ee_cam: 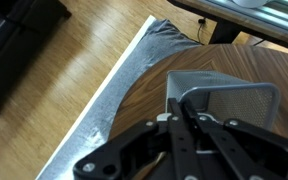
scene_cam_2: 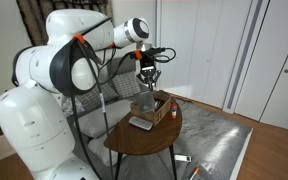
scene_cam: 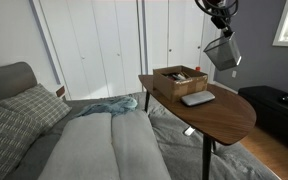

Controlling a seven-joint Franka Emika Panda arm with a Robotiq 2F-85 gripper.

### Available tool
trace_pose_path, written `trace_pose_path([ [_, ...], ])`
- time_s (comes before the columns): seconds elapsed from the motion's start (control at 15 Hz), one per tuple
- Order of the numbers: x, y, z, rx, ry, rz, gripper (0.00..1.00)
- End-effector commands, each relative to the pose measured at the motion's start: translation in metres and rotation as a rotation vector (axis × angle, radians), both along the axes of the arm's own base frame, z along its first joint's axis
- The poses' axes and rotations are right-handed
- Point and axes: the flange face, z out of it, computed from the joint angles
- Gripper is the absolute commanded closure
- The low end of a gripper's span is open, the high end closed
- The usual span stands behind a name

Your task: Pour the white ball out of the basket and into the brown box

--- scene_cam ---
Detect white closet doors round knobs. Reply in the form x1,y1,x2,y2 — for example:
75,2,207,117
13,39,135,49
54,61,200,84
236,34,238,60
38,0,142,100

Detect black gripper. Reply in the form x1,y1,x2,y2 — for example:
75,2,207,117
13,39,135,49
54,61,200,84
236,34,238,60
210,14,235,39

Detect crumpled blue patterned cloth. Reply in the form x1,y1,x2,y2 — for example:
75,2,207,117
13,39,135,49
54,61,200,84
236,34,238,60
73,95,139,118

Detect black wire mesh basket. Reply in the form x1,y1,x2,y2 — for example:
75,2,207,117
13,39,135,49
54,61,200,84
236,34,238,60
203,31,243,72

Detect grey plaid cushion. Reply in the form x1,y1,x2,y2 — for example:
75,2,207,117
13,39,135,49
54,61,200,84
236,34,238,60
0,83,73,135

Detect dark wooden side table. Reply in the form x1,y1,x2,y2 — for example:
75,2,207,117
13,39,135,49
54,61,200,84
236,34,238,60
138,73,257,180

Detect black low bench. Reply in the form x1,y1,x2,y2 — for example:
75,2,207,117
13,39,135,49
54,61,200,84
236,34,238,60
237,85,288,153

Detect grey upholstered headboard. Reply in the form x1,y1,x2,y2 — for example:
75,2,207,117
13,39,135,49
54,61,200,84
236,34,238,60
0,61,39,102

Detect white closet doors small knobs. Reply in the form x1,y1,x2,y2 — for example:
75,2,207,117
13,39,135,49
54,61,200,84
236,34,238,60
143,0,219,93

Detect looped black gripper cable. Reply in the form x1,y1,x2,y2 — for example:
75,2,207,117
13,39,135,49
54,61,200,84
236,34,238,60
194,0,239,19

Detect small white flat device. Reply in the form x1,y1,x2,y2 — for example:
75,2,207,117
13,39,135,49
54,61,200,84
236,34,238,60
183,125,197,137

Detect grey striped check cushion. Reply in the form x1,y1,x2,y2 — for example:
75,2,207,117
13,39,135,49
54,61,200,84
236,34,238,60
0,98,44,180

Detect wooden box with items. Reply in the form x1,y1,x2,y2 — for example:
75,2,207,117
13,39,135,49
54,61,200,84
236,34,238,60
152,65,209,103

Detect grey floor rug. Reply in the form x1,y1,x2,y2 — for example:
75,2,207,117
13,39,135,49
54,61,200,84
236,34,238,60
3,91,280,180

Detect long light grey pillow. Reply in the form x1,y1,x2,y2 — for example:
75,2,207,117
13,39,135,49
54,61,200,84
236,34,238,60
111,109,172,180
38,112,121,180

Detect white pillar grey stripe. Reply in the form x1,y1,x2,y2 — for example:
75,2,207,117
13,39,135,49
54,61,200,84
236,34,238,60
28,0,68,98

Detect grey remote control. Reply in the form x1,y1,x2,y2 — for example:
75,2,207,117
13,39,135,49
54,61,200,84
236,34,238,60
180,90,216,107

